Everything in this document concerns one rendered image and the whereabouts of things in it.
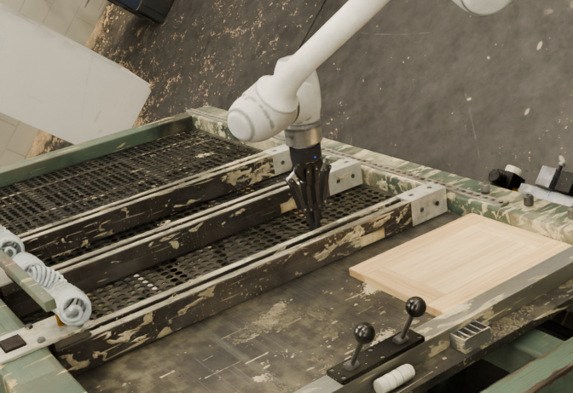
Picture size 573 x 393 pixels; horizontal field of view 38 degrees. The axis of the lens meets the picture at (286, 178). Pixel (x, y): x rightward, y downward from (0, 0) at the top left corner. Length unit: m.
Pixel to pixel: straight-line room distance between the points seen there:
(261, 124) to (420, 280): 0.49
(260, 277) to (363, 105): 2.22
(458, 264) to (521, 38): 1.82
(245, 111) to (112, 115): 3.99
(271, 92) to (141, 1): 4.26
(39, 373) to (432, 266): 0.88
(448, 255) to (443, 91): 1.82
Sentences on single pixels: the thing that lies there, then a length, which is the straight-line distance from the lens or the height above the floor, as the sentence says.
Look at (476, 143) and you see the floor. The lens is 3.50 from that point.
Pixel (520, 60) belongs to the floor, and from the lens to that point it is 3.57.
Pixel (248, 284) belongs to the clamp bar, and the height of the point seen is 1.39.
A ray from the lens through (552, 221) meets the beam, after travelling 2.07.
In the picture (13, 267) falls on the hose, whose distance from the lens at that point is 1.70.
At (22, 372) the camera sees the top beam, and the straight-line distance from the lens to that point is 1.66.
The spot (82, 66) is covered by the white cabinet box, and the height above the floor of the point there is 0.51.
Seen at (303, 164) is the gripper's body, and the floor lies 1.34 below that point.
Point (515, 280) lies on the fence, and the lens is 1.82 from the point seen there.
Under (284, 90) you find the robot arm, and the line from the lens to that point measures 1.77.
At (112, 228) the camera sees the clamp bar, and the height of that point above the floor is 1.43.
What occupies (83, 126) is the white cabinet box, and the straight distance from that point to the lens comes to 5.68.
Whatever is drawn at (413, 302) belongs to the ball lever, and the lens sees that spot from 1.52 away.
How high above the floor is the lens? 2.56
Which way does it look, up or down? 37 degrees down
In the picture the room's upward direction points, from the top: 64 degrees counter-clockwise
